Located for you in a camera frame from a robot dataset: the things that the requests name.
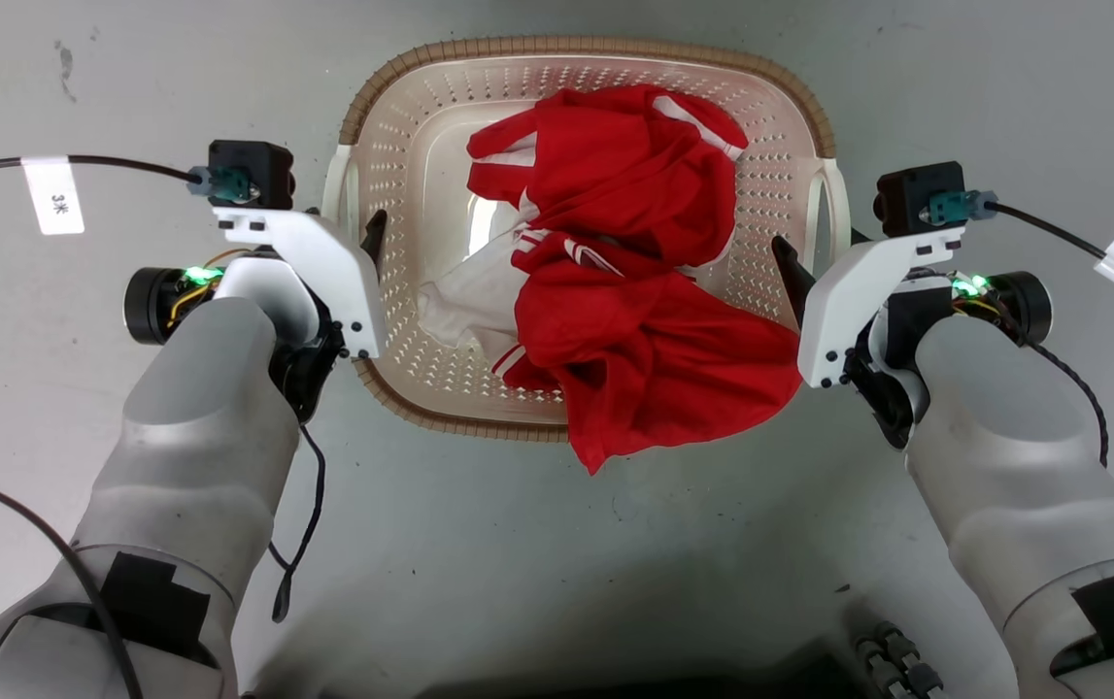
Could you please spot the white cloth garment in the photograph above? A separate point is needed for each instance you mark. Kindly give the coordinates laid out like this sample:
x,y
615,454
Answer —
x,y
469,291

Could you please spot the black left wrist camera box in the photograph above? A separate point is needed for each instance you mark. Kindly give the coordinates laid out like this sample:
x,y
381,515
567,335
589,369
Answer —
x,y
260,165

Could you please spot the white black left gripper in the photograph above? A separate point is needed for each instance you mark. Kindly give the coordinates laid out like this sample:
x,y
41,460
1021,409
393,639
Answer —
x,y
333,272

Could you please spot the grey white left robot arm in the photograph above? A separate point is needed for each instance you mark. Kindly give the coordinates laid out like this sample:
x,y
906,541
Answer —
x,y
197,437

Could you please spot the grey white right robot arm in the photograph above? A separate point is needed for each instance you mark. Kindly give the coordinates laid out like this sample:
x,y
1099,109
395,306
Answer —
x,y
1003,456

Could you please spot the red white striped garment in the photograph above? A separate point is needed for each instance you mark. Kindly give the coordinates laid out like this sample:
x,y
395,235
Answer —
x,y
644,320

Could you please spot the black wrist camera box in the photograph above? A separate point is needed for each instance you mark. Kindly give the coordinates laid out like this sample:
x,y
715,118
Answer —
x,y
906,199
260,165

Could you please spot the dark robot base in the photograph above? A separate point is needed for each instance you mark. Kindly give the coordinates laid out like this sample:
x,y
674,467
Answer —
x,y
887,665

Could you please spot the beige plastic laundry basket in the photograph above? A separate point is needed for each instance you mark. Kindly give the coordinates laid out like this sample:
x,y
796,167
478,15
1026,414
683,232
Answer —
x,y
421,146

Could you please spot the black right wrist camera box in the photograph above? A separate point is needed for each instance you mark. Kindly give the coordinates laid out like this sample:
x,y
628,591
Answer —
x,y
906,199

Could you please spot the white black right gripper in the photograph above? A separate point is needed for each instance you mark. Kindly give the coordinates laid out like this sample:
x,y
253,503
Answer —
x,y
843,301

